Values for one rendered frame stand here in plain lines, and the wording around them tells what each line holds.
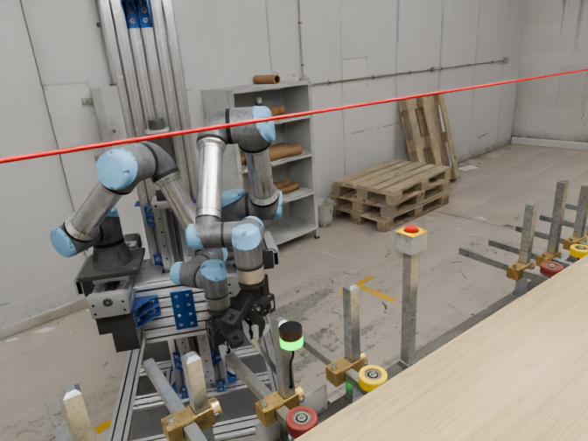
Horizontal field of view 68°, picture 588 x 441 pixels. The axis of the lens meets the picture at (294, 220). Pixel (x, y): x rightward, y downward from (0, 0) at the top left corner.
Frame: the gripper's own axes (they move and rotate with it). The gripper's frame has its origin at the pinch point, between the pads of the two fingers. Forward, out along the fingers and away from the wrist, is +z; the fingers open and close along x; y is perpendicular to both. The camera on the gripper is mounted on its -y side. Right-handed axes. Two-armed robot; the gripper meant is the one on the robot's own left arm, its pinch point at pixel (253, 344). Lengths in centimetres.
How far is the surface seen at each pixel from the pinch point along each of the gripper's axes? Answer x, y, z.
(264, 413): -10.2, -9.6, 12.2
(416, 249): -31, 45, -18
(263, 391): -4.2, -2.5, 13.1
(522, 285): -55, 115, 24
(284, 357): -12.4, -1.6, -1.4
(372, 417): -36.7, 0.7, 9.1
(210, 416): -5.2, -23.5, 4.0
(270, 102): 197, 270, -36
